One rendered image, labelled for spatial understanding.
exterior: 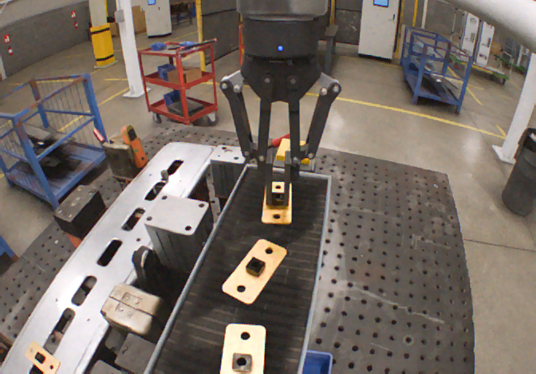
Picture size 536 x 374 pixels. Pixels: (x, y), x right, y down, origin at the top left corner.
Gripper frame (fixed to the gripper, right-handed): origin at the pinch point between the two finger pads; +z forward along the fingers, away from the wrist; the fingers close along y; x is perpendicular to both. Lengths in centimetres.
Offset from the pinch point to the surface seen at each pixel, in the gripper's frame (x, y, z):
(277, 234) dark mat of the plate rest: 5.9, -0.2, 4.2
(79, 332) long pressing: 19.8, 32.9, 20.1
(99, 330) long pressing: 18.2, 28.7, 19.8
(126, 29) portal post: -351, 229, 12
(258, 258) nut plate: 10.7, 1.8, 3.0
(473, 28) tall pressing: -681, -522, -10
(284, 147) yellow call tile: -14.6, -0.7, 4.2
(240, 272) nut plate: 12.1, 3.7, 3.9
